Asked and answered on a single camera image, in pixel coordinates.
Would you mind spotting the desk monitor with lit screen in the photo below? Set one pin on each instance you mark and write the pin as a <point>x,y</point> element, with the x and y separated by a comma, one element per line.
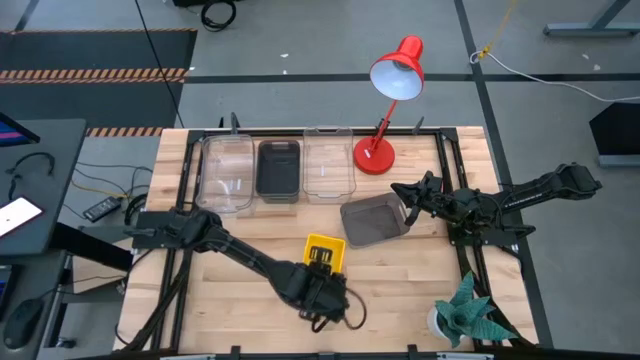
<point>12,134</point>

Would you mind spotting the grey office desk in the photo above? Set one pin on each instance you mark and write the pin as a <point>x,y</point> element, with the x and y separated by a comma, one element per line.
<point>55,165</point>

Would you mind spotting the grey metal table leg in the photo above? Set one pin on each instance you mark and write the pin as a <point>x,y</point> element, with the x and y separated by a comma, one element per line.
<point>590,29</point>

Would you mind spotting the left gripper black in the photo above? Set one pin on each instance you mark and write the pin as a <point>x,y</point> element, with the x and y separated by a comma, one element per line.
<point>320,295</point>

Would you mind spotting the yellow plastic slotted basket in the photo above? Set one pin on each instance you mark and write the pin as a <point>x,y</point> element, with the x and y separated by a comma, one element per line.
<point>343,252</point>
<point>305,250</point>
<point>325,241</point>

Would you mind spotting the black hazard striped floor mat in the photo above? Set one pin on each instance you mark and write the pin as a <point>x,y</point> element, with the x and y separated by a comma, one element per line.
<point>75,50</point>

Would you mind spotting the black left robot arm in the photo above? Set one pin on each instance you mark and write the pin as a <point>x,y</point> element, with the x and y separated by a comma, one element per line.
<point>240,250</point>

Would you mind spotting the black computer mouse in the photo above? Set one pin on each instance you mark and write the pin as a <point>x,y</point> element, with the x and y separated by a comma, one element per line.
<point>22,325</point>

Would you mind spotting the black table clamp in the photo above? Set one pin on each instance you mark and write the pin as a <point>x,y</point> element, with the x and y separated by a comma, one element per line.
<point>235,352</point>
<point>413,351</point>

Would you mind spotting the black floor stand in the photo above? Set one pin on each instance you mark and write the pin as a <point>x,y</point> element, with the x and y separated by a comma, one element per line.
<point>617,130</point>

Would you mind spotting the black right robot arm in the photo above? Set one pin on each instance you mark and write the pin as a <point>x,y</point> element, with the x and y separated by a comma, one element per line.
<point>525,195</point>

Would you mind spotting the dark grey plastic basket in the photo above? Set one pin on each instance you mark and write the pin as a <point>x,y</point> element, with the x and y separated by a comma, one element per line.
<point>278,172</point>

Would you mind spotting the black power adapter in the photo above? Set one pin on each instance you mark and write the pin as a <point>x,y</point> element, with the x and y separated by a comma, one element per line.
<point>101,209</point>

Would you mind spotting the black metal table frame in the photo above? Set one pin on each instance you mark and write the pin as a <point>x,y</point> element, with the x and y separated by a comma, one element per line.
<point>280,132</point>

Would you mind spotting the white phone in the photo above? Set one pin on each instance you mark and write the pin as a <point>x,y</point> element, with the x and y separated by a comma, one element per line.
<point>17,215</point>

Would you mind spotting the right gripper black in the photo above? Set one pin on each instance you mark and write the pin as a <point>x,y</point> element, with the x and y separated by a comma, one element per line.
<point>434,195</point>

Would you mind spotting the clear plastic bin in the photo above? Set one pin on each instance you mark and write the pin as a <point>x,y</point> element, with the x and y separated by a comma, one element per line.
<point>225,175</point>
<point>329,165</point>

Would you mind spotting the dark desk surface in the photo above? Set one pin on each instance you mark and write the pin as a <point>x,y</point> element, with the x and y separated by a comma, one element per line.
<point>50,320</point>

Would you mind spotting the light grey plastic basket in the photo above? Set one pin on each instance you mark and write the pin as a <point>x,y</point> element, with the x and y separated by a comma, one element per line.
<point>372,222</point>

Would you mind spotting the green plant in white pot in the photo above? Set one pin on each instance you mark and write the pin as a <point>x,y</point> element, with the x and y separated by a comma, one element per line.
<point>470,312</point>

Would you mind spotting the red desk lamp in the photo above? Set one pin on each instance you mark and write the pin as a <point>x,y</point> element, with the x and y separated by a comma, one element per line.
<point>374,157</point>

